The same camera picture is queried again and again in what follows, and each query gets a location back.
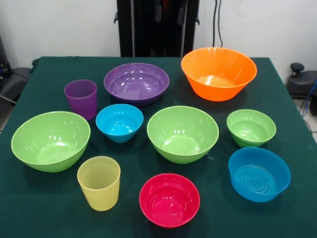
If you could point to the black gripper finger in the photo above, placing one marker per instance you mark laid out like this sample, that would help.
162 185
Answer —
158 11
182 15

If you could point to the purple bowl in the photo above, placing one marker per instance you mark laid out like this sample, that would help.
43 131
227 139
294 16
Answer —
136 84

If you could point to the small green bowl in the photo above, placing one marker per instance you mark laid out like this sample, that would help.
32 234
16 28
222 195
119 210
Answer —
250 129

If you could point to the large orange bowl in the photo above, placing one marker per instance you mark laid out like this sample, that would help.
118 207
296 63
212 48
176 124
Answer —
218 91

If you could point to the small light blue bowl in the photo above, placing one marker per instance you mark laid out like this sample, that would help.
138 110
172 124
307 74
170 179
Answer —
119 124

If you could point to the purple cup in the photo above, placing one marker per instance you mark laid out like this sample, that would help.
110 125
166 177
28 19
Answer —
81 104

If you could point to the large green bowl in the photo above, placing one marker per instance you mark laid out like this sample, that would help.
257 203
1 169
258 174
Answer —
182 136
49 143

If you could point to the black base with knob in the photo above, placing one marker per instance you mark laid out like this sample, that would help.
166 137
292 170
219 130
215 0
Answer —
307 81

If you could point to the grey chair base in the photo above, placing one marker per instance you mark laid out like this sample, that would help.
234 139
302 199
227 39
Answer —
17 77

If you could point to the blue bowl with ribbed bottom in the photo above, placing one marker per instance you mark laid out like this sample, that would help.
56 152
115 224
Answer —
257 178

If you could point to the red bowl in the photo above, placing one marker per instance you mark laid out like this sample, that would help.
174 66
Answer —
169 205

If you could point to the yellow ribbed cup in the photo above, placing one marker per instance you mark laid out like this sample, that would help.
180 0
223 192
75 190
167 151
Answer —
99 193

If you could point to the dark green tablecloth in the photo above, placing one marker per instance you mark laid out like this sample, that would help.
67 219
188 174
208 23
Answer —
24 210

